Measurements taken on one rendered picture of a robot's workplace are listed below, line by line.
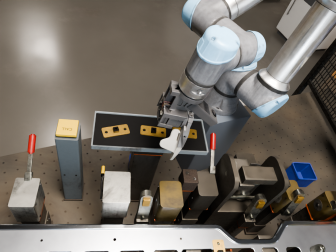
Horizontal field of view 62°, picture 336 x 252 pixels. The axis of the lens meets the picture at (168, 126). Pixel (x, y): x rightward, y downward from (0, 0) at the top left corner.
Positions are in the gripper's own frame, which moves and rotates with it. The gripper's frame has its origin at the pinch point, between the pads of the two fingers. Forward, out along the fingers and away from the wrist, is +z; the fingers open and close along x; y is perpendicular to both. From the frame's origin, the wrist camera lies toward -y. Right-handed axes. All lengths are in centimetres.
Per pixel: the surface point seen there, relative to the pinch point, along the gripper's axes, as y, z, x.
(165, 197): -3.1, 16.0, 11.2
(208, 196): -17.6, 14.6, 10.1
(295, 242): -50, 18, 22
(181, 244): -10.3, 22.9, 22.9
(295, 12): -210, 66, -279
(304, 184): -89, 41, -14
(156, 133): 1.5, 8.6, -7.4
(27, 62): 81, 140, -164
